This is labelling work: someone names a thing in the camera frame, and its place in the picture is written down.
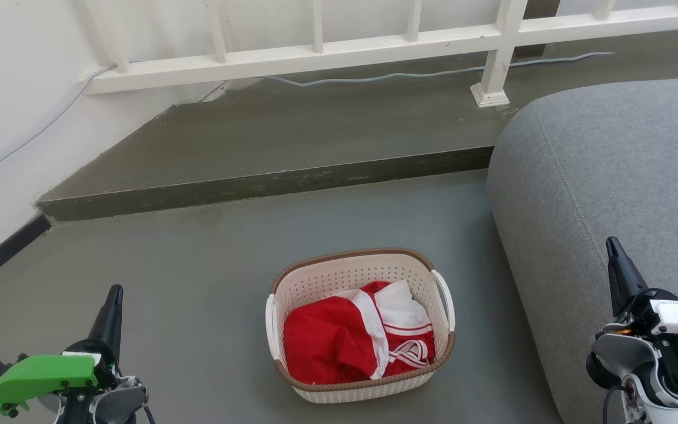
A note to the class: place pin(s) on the grey fabric sofa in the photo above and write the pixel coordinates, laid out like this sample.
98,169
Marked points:
610,171

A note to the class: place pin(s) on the white metal railing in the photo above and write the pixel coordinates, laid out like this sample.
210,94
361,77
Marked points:
501,53

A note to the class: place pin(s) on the red and white garment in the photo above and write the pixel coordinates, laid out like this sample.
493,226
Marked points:
324,338

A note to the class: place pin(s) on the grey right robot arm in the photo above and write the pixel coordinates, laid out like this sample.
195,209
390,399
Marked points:
639,362

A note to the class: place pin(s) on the black baseboard strip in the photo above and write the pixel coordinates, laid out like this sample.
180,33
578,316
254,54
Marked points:
3,252

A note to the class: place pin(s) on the cream plastic laundry basket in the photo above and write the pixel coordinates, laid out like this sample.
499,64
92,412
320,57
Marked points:
351,271

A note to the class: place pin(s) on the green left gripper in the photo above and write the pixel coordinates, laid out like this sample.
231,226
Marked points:
42,374

